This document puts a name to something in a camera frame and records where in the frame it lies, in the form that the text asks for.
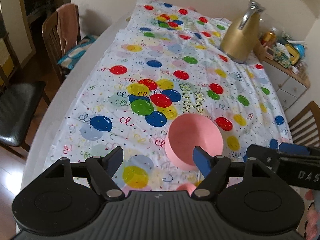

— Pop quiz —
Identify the yellow tissue box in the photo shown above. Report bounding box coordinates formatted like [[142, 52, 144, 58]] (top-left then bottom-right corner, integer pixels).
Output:
[[285, 43, 300, 65]]

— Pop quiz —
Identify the pink heart-shaped dish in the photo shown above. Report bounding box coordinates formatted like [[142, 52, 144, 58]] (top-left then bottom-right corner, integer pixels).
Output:
[[176, 183, 196, 196]]

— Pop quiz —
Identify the gold thermos jug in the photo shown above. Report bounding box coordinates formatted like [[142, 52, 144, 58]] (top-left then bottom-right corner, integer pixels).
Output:
[[220, 0, 266, 63]]

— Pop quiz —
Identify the wooden chair with towel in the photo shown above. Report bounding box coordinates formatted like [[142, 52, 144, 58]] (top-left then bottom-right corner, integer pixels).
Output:
[[42, 5, 81, 83]]

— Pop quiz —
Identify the pink bowl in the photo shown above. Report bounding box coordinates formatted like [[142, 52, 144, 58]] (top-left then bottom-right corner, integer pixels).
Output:
[[164, 113, 223, 171]]

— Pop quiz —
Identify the wooden chair black seat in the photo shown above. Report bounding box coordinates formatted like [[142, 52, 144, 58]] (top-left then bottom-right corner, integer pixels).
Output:
[[0, 12, 52, 158]]

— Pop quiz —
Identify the white drawer cabinet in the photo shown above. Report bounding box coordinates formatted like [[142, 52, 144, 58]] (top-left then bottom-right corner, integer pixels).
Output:
[[262, 59, 310, 111]]

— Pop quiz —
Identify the wooden chair right side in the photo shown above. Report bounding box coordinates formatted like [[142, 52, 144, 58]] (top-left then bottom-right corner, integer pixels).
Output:
[[289, 101, 320, 147]]

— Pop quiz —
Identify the striped seat cushion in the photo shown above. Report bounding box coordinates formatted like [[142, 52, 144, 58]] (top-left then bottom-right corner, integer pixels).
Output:
[[57, 35, 99, 70]]

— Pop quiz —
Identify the balloon pattern tablecloth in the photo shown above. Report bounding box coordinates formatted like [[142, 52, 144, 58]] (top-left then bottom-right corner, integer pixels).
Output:
[[44, 0, 292, 191]]

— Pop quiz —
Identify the blue globe ball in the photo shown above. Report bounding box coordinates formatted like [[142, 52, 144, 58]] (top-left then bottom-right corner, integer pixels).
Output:
[[293, 44, 305, 58]]

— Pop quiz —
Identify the pink towel on chair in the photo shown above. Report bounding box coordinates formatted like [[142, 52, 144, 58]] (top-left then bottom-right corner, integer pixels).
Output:
[[56, 3, 79, 56]]

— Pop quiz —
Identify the person's right hand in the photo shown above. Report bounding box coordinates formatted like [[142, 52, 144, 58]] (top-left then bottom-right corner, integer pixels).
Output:
[[304, 190, 319, 240]]

